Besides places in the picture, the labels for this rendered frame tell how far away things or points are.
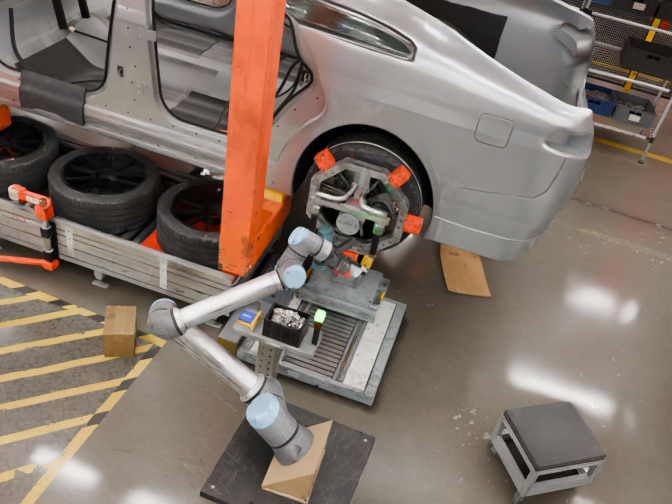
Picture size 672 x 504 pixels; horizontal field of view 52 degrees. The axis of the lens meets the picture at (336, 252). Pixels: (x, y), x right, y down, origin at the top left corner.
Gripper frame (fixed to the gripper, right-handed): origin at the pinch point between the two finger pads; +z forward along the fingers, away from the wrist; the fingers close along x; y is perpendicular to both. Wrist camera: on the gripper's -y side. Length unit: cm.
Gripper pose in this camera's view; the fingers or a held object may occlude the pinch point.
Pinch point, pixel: (364, 269)
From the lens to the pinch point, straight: 303.5
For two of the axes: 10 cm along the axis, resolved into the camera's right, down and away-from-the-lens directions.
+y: -4.6, 8.8, -0.9
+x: 4.0, 1.2, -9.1
